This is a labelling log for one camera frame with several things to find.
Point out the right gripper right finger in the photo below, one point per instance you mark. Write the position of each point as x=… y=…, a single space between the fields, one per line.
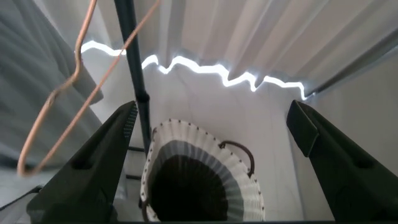
x=348 y=174

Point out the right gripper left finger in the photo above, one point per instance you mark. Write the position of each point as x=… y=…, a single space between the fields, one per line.
x=93 y=174

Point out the pale grey shorts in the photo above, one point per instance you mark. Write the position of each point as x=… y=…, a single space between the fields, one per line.
x=31 y=77

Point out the pink clothes hanger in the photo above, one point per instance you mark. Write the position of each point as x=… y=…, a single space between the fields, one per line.
x=79 y=59

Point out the white laundry basket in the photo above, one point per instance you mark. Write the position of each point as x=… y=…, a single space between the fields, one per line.
x=236 y=174

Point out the black clothes rack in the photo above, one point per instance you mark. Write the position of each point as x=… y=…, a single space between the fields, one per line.
x=132 y=46

